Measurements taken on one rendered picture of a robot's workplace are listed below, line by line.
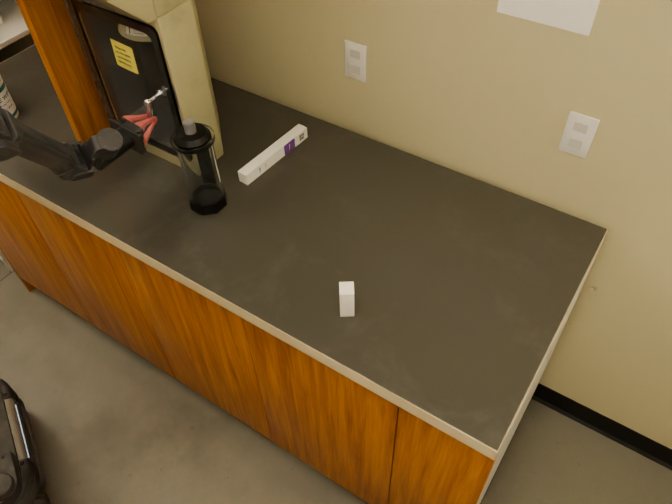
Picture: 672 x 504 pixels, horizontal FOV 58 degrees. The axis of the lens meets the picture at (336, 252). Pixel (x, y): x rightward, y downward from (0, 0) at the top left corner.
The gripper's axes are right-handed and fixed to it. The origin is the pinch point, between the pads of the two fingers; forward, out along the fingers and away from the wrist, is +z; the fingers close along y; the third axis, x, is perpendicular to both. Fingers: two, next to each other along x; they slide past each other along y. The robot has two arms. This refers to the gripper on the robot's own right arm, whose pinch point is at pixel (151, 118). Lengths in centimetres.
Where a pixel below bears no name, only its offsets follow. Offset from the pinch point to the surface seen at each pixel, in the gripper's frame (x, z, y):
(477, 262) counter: 10, 17, -88
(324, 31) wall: -10, 48, -21
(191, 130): -6.6, -2.4, -16.4
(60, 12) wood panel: -14.3, 5.0, 33.1
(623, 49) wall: -37, 48, -94
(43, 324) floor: 123, -29, 59
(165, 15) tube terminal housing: -26.6, 7.6, -2.6
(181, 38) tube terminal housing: -19.5, 10.6, -3.6
